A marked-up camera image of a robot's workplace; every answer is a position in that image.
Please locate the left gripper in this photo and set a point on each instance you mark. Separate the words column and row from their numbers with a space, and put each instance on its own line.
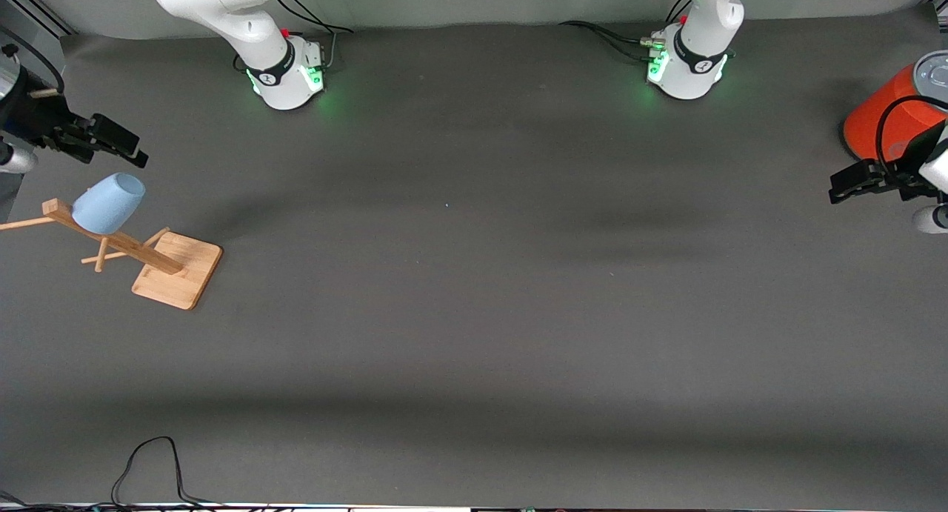
column 908, row 165

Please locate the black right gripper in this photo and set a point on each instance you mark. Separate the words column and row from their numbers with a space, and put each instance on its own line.
column 31, row 115

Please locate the light blue cup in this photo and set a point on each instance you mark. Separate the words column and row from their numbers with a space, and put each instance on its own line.
column 107, row 204

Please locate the small tan peg on gripper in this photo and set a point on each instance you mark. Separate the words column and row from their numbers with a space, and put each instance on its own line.
column 43, row 93

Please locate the orange cylindrical can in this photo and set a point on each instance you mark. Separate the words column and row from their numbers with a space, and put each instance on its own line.
column 885, row 119

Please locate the wooden cup stand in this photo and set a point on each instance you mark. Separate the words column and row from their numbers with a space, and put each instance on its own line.
column 178, row 271

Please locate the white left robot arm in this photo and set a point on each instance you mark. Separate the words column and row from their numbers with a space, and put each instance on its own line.
column 696, row 52

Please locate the aluminium frame profile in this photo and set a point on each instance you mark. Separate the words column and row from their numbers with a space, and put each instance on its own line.
column 41, row 12

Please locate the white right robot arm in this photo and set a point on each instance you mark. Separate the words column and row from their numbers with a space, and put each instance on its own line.
column 252, row 23

